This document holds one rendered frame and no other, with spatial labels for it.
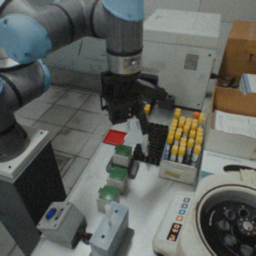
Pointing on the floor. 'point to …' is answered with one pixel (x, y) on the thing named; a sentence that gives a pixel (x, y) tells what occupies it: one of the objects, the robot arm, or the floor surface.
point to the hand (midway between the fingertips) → (132, 135)
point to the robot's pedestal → (30, 197)
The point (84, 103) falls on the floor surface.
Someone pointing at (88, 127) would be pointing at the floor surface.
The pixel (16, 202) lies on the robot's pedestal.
